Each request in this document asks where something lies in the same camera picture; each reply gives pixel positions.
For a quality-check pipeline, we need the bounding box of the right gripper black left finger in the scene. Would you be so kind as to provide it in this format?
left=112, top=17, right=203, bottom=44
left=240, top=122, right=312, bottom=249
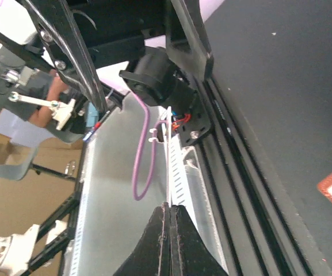
left=114, top=202, right=170, bottom=276

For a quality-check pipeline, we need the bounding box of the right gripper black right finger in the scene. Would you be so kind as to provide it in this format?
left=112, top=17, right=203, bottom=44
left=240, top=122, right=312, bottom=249
left=170, top=205, right=227, bottom=276

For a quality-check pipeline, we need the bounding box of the pink white numbered card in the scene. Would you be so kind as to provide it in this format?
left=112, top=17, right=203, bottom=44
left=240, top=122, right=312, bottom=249
left=166, top=106, right=171, bottom=206

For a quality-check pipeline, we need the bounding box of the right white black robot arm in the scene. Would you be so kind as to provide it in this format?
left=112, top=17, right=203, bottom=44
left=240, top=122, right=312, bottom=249
left=0, top=1, right=214, bottom=146

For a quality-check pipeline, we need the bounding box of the grey plastic chair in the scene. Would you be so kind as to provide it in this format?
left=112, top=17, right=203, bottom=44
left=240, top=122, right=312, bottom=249
left=0, top=131, right=86, bottom=182

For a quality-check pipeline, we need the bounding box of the person in grey shirt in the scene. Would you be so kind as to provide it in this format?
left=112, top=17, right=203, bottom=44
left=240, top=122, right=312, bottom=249
left=0, top=44, right=81, bottom=131

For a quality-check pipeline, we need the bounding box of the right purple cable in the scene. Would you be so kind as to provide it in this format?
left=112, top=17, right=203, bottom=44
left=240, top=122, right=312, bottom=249
left=131, top=91, right=168, bottom=201

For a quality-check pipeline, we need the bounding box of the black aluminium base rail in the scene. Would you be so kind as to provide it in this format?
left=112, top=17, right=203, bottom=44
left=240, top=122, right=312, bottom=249
left=190, top=78, right=332, bottom=275

